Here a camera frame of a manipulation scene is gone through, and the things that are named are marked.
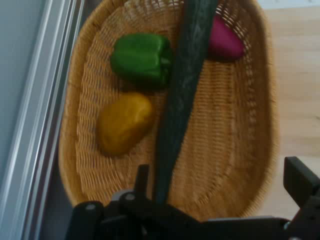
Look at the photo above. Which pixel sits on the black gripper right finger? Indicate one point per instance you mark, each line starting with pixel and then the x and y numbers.
pixel 300 180

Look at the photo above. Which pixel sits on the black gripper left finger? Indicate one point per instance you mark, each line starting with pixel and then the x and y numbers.
pixel 142 180

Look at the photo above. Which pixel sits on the long dark green cucumber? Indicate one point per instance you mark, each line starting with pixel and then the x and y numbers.
pixel 185 87

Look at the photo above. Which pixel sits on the yellow bell pepper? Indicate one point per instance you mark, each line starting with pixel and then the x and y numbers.
pixel 123 125

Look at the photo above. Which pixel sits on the oval woven wicker basket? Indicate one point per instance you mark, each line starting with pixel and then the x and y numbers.
pixel 220 140

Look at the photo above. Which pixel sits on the green bell pepper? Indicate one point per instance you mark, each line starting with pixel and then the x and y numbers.
pixel 140 60

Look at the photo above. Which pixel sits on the magenta bell pepper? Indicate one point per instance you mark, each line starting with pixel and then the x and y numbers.
pixel 225 42

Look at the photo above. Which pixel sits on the horizontal aluminium frame rail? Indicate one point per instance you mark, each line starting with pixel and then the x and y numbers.
pixel 37 120

